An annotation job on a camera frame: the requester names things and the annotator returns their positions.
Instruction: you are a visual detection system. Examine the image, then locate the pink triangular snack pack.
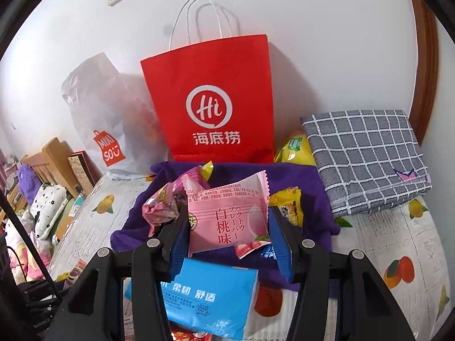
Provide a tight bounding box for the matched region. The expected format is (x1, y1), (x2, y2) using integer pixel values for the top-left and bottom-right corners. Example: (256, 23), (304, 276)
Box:
(142, 179), (187, 237)

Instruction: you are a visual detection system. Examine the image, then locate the pink peach cake packet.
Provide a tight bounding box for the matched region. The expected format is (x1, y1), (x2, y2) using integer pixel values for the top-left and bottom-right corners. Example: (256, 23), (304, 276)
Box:
(182, 170), (270, 259)

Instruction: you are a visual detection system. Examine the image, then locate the blue chocolate chip cookie bag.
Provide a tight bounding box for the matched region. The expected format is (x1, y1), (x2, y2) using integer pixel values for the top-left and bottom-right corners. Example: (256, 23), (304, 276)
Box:
(260, 244), (276, 260)

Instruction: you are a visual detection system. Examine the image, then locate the purple fleece blanket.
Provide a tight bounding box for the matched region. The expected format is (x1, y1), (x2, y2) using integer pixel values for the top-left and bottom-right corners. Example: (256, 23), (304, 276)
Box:
(110, 162), (341, 291)

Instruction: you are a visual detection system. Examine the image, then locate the yellow triangular snack pack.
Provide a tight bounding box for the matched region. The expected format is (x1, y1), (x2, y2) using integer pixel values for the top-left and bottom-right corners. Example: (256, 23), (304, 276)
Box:
(268, 186), (304, 228)

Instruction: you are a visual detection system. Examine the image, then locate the magenta crumpled snack wrapper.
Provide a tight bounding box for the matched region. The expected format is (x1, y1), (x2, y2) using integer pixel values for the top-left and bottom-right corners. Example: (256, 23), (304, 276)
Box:
(173, 161), (214, 192)

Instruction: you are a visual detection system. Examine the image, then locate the blue tissue pack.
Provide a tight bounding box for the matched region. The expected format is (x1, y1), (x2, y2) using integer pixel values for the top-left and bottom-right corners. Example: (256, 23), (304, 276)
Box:
(124, 256), (260, 341)

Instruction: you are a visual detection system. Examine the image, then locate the yellow green snack bag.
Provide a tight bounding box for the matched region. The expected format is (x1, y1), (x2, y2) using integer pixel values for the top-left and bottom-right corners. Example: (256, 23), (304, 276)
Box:
(274, 132), (316, 166)

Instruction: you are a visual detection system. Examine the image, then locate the red snack packet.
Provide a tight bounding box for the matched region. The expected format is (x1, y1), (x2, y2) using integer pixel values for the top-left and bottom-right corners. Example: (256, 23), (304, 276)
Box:
(171, 327), (212, 341)

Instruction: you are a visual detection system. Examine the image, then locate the brown framed picture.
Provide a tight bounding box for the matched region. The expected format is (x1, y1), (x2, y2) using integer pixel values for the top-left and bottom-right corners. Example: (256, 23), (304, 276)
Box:
(68, 151), (101, 195)

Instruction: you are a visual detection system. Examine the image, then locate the grey checked folded cloth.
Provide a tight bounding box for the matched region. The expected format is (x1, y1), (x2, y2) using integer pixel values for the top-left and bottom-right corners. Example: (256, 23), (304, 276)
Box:
(301, 110), (432, 218)

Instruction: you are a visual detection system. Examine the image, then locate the fruit print lace tablecloth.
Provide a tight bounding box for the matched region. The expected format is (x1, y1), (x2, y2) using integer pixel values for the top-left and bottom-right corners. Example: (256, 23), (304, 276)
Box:
(49, 176), (452, 340)

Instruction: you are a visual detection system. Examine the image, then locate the white black dotted pillow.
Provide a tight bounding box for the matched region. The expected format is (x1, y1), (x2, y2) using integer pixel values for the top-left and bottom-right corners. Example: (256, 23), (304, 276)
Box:
(29, 183), (69, 240)

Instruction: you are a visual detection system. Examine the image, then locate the white Miniso plastic bag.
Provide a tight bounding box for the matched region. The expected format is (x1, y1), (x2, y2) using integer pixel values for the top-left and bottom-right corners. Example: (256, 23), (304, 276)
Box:
(62, 52), (169, 179)

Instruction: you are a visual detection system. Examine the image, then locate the wooden chair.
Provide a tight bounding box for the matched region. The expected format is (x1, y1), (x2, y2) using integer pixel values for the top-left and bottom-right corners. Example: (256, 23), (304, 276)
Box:
(20, 137), (79, 198)

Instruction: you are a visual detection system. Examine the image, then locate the red paper Haidilao bag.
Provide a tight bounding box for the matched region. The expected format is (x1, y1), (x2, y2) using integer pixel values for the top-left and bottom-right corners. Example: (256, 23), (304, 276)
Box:
(141, 35), (274, 164)

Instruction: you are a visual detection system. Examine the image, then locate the purple plush toy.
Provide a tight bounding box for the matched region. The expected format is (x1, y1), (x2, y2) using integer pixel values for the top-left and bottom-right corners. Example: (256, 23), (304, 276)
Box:
(18, 164), (42, 205)

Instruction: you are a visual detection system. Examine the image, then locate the brown wooden door frame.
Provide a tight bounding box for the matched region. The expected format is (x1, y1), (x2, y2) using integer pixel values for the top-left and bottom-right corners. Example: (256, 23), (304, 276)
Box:
(409, 0), (440, 145)

